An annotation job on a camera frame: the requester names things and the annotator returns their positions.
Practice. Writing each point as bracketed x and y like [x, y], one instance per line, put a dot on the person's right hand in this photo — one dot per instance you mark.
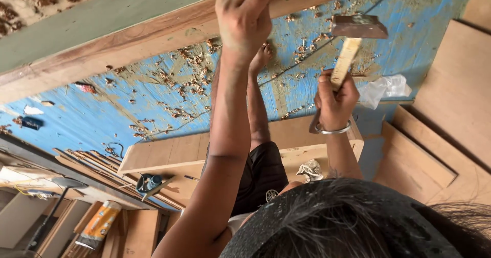
[335, 104]

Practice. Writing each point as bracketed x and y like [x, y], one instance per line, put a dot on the person's left hand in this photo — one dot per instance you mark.
[241, 23]

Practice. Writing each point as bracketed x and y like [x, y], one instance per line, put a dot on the long wooden frame beam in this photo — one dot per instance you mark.
[115, 52]

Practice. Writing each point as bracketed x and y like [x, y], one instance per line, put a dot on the silver bangle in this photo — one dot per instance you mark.
[333, 130]

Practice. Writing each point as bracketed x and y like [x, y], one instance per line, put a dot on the white plastic bag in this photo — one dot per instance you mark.
[383, 89]

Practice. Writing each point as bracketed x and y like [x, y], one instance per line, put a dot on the crumpled silver wrapper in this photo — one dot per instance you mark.
[311, 170]

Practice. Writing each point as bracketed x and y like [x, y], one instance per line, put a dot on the person's leg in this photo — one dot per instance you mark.
[257, 96]

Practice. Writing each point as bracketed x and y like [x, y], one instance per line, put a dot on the scattered wood shavings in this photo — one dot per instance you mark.
[184, 73]

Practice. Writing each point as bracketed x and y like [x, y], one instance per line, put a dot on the small plywood board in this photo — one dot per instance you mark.
[410, 162]

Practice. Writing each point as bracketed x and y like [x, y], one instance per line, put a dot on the black shorts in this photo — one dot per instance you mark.
[261, 173]

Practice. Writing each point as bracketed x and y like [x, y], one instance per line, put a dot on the large plywood board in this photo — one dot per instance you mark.
[456, 89]

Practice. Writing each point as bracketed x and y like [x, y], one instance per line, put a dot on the grey-green board panel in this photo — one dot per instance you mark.
[96, 20]

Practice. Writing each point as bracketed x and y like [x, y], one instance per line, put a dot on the light wooden bench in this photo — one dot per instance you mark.
[172, 154]

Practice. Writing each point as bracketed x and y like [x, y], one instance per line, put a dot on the long plywood board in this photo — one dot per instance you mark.
[471, 173]

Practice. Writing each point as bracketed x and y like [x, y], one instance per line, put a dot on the dark pen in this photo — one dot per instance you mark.
[191, 178]

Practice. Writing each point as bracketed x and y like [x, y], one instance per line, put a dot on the red packet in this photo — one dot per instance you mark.
[85, 88]

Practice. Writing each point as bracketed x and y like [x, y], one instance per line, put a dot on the stack of wooden strips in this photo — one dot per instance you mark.
[103, 173]

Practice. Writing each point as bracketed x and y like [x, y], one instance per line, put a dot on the white paper scrap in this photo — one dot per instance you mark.
[32, 110]

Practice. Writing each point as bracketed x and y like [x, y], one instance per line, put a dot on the small dark blue box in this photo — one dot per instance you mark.
[32, 123]

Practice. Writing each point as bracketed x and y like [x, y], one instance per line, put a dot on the orange and white bag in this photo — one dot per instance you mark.
[100, 223]

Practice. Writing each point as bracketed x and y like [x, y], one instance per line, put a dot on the cluttered wooden shelf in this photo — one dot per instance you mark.
[23, 196]

